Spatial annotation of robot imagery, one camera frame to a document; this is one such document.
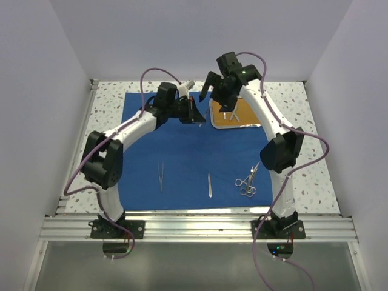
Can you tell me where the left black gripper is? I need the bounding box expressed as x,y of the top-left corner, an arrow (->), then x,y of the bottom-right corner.
167,96 -> 206,124

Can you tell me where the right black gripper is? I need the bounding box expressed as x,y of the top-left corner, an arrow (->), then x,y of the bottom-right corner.
200,71 -> 239,113

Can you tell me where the steel tray with orange mat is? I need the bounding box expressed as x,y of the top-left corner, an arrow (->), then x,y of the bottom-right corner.
209,98 -> 261,129

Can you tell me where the blue surgical drape cloth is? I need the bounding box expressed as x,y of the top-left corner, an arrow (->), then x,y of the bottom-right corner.
109,89 -> 276,210

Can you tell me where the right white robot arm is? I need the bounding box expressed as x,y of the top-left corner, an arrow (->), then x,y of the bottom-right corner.
199,52 -> 304,238

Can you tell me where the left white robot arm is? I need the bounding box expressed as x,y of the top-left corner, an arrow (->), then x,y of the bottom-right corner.
81,80 -> 206,238

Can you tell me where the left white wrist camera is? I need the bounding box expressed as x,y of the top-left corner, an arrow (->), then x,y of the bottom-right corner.
178,80 -> 195,97

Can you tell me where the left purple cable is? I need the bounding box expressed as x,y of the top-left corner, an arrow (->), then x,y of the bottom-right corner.
63,67 -> 182,260

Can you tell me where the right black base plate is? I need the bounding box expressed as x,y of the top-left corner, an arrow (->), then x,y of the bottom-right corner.
256,211 -> 306,239

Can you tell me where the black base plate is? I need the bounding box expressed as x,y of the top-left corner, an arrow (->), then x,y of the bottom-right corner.
88,215 -> 146,239
256,211 -> 306,239

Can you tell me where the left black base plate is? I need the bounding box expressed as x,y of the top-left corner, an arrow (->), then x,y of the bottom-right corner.
88,215 -> 146,239

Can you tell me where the aluminium mounting rail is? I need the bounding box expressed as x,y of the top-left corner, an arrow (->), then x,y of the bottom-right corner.
38,212 -> 358,243

